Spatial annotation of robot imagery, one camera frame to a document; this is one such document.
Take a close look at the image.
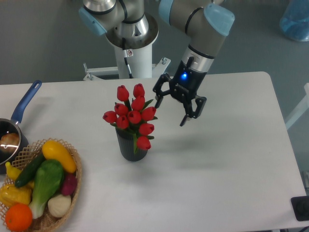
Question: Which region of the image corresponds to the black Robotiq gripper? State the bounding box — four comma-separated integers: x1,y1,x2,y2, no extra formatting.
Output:
153,60,207,127

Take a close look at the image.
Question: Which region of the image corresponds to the red tulip bouquet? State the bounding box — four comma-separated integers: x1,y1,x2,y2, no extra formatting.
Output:
102,83,157,156

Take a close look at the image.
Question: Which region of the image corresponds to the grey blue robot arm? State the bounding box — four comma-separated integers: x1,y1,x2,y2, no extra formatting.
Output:
79,0,235,120

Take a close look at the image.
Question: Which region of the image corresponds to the dark grey ribbed vase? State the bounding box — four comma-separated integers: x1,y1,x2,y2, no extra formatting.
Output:
115,128,148,162

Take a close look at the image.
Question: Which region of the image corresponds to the purple red onion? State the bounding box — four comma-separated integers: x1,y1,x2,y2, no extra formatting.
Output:
60,173,77,196

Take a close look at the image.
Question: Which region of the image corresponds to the yellow squash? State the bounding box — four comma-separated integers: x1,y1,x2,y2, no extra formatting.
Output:
42,140,77,174

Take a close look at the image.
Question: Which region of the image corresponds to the blue water bottle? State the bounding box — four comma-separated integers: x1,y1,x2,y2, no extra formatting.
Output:
279,0,309,42

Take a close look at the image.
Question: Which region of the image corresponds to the green bok choy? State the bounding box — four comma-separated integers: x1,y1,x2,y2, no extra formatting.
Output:
29,159,64,219

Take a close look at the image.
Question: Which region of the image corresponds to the white garlic bulb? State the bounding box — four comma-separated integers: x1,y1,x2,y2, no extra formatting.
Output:
48,194,71,218

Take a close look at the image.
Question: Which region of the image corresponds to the black device at edge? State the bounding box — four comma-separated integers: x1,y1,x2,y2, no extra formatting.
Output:
291,196,309,221

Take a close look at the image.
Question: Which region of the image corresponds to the green cucumber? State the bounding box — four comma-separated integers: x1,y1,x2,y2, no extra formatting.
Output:
14,153,45,188

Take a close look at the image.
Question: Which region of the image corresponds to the brown bread roll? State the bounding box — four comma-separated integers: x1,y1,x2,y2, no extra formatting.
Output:
0,133,20,154

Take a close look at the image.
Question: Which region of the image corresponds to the woven wicker basket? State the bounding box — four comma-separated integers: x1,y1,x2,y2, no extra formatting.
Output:
0,138,83,232

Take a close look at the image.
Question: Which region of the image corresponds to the yellow banana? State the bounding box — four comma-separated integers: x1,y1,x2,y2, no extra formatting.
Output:
5,162,34,189

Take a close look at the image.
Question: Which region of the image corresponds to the yellow corn cob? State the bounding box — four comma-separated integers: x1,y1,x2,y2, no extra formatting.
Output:
0,184,32,208

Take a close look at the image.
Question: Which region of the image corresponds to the orange fruit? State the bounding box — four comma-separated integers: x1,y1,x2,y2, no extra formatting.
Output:
5,203,32,232

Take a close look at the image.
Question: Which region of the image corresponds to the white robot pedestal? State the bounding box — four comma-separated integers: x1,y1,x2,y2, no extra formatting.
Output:
84,13,171,80

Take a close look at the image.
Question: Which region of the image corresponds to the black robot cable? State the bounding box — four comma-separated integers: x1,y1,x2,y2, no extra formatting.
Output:
122,37,134,79

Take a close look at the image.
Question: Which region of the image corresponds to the white frame leg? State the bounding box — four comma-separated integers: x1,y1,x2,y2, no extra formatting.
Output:
284,83,309,130

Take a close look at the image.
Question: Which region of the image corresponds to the blue handled saucepan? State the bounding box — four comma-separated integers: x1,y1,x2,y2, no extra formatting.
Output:
0,80,42,174

